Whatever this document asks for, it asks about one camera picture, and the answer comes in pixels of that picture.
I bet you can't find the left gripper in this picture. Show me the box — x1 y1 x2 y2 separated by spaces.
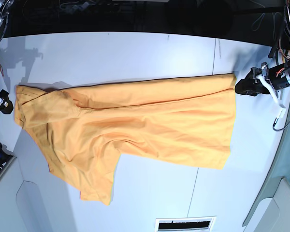
235 61 290 97

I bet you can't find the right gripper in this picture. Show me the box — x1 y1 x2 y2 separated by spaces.
0 89 14 114

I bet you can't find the orange t-shirt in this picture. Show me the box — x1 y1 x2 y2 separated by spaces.
14 73 236 205

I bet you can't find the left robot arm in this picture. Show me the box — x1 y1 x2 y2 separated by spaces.
235 0 290 98

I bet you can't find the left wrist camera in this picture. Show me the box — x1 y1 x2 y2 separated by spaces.
276 107 286 118

